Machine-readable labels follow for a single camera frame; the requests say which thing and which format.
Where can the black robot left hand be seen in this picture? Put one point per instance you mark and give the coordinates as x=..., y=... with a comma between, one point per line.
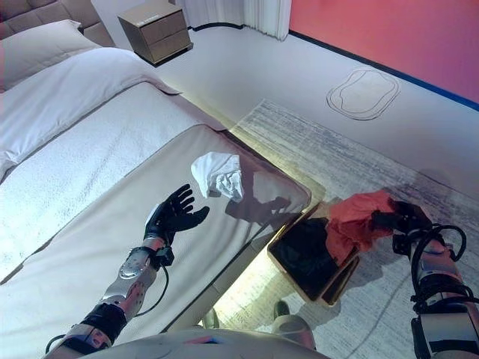
x=174, y=217

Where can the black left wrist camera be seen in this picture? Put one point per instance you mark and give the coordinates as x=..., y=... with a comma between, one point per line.
x=165, y=256

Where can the tan wicker basket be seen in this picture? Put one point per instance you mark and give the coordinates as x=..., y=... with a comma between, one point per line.
x=337, y=291

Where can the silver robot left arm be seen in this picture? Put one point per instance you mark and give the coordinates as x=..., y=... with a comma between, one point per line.
x=131, y=276

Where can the white textured blanket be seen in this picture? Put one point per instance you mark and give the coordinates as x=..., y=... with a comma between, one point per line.
x=93, y=168

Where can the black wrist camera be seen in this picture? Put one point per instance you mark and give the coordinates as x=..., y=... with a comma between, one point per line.
x=400, y=243
x=165, y=256

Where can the beige upholstered bed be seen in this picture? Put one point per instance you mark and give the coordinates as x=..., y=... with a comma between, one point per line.
x=37, y=15

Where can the robot leg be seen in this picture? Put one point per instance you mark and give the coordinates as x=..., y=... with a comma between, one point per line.
x=210, y=319
x=295, y=329

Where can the beige pillow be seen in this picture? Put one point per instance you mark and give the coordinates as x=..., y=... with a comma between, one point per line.
x=37, y=48

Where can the black garment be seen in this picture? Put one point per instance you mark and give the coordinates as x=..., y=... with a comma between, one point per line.
x=303, y=254

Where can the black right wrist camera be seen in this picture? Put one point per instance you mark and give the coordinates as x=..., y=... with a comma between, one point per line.
x=400, y=243

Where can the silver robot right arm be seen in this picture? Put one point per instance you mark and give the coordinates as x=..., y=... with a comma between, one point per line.
x=441, y=299

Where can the white garment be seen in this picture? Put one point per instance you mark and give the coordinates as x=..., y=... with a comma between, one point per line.
x=217, y=175

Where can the grey robot torso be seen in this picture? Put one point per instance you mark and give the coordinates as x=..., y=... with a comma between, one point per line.
x=206, y=348

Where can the cream curtain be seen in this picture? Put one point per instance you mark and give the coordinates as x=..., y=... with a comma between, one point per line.
x=265, y=18

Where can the brown wooden nightstand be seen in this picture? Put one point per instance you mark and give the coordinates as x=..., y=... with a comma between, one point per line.
x=157, y=33

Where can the smooth white duvet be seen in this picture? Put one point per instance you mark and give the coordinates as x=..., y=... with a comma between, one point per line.
x=75, y=86

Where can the grey striped rug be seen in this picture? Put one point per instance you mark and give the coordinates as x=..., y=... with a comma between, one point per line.
x=337, y=161

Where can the robot right leg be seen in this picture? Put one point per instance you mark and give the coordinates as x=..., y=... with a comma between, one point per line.
x=295, y=329

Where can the robot left leg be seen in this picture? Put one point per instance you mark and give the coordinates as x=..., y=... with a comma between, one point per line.
x=210, y=319

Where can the red garment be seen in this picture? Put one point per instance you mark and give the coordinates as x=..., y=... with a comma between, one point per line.
x=351, y=217

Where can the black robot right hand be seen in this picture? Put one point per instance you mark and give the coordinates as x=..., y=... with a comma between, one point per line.
x=411, y=218

